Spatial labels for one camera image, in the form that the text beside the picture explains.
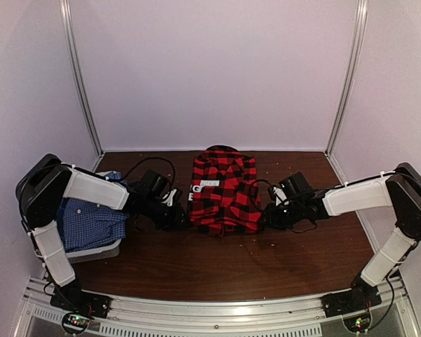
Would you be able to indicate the right aluminium corner post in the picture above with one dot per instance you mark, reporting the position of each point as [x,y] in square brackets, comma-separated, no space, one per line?
[359,31]

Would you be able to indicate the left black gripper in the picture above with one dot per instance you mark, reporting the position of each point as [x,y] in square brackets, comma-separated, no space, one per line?
[175,221]

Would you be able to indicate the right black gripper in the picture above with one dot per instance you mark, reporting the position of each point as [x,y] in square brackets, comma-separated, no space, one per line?
[271,217]

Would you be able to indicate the circuit board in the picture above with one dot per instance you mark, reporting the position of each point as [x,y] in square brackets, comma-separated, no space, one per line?
[75,323]
[357,323]

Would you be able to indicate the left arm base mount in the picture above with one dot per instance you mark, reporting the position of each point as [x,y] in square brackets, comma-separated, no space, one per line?
[73,298]

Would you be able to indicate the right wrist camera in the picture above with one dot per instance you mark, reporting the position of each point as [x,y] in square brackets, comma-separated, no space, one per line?
[295,186]

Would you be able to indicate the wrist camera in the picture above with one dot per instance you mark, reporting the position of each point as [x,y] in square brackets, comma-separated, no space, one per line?
[152,184]
[295,186]

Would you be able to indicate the aluminium corner post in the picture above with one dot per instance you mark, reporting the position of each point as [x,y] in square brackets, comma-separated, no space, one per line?
[359,31]
[79,83]

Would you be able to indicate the front aluminium frame rail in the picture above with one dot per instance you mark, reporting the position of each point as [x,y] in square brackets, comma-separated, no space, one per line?
[295,316]

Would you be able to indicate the right circuit board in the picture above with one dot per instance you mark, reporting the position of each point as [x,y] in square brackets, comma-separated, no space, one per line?
[357,323]

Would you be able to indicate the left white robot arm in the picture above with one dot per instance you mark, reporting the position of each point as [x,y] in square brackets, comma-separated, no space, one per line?
[40,193]

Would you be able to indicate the red black plaid shirt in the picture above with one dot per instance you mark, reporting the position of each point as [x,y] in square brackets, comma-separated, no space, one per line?
[224,196]

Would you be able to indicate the left circuit board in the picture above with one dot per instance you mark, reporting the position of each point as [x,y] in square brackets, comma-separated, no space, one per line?
[75,323]

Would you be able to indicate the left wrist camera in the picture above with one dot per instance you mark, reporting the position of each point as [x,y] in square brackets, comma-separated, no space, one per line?
[152,184]

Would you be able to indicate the white plastic laundry basket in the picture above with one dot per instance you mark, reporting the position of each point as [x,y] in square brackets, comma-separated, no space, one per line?
[91,254]

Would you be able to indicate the blue checkered shirt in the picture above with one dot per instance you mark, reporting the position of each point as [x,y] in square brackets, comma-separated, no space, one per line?
[94,224]

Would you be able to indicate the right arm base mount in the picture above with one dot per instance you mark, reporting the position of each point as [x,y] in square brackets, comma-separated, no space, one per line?
[360,296]

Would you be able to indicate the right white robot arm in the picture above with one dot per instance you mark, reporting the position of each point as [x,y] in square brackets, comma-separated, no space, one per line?
[295,200]

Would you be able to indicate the left aluminium corner post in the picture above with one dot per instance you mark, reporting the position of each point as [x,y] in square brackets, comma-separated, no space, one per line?
[79,83]

